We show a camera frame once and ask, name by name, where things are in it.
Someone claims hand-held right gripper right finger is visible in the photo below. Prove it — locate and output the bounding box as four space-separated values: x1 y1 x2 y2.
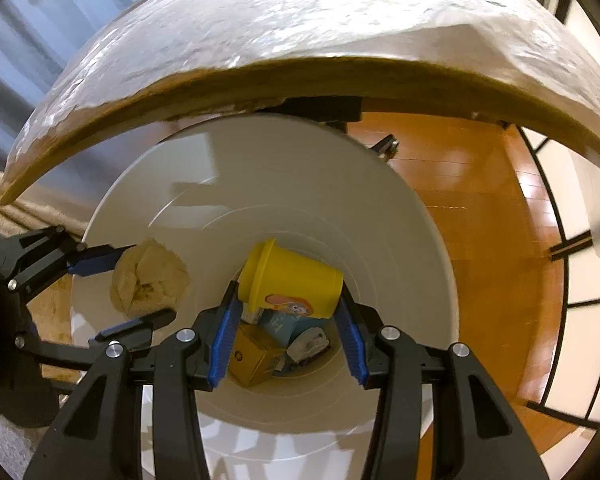
334 283 551 480

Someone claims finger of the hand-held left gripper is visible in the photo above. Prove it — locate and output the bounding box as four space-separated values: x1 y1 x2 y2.
15 307 178 378
0 225 137 306

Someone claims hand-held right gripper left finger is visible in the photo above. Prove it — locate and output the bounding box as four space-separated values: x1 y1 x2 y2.
22 280 242 480

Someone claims brown paper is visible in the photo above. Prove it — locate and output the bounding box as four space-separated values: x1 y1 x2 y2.
109 238 191 319

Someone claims yellow plastic cup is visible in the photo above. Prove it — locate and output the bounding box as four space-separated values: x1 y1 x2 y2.
237 238 345 320

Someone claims white plastic bin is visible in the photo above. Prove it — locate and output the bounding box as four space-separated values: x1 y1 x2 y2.
70 112 462 480

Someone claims yellow-brown carton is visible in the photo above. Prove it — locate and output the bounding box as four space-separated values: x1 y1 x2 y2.
228 322 287 388

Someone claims crumpled white wrapper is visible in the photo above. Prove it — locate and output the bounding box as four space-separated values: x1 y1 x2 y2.
285 326 331 364

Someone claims grey fluffy rug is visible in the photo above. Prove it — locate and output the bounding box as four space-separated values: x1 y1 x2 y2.
0 406 47 480

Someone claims teal packet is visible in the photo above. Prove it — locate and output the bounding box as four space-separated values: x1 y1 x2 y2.
257 307 312 349

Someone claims blue-grey curtain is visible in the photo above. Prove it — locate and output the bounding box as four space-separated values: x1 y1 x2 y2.
0 0 181 233

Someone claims black metal clamp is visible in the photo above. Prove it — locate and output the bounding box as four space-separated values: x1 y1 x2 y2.
367 133 400 161

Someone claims black-framed paper sliding door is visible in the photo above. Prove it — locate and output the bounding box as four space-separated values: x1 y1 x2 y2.
517 0 600 429

